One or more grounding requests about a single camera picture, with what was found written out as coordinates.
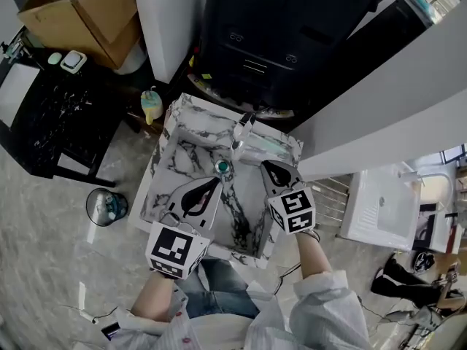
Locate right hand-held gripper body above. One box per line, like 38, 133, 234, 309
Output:
267, 179, 317, 236

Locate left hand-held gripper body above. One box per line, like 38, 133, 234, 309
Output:
145, 211, 212, 281

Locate person's left forearm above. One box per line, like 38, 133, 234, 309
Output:
130, 271, 176, 322

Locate person's right forearm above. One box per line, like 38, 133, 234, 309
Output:
293, 230, 333, 280

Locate steel rack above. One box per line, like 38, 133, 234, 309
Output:
309, 173, 353, 238

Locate green drain plug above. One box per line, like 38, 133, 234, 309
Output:
214, 158, 234, 175

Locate chrome faucet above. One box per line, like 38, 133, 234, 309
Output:
230, 111, 257, 160

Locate person's blue jeans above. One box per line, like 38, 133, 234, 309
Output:
174, 257, 262, 320

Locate white sink basin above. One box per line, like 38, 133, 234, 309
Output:
339, 160, 424, 253

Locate marble washbasin cabinet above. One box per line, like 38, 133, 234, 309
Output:
127, 92, 305, 270

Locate black mesh trash bin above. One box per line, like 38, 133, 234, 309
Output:
85, 187, 129, 228

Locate yellow and teal bottle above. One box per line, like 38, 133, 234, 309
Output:
140, 85, 164, 126

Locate person's white t-shirt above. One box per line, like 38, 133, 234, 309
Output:
189, 304, 263, 350

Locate person's striped shirt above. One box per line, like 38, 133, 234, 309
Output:
105, 270, 373, 350

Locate white curved faucet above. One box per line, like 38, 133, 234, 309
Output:
398, 160, 455, 213

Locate black marble table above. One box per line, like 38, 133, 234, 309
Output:
0, 47, 127, 189

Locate white bucket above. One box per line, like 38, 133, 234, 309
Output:
113, 40, 147, 77

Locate marble top side table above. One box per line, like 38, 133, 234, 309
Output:
412, 201, 467, 255

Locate white soap dish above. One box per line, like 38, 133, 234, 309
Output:
60, 49, 88, 74

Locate dark grey machine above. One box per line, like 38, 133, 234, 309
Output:
359, 0, 436, 56

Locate white flat tray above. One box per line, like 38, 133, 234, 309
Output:
0, 63, 41, 118

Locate large cardboard box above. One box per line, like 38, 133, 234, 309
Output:
16, 0, 142, 71

